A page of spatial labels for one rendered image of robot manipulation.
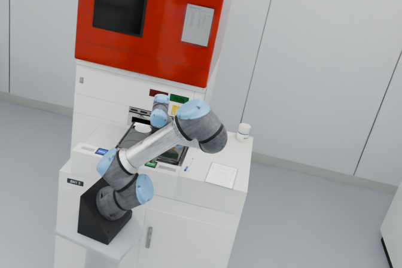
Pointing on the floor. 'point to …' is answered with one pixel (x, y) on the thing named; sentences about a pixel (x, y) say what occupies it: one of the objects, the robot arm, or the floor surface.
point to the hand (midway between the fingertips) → (151, 161)
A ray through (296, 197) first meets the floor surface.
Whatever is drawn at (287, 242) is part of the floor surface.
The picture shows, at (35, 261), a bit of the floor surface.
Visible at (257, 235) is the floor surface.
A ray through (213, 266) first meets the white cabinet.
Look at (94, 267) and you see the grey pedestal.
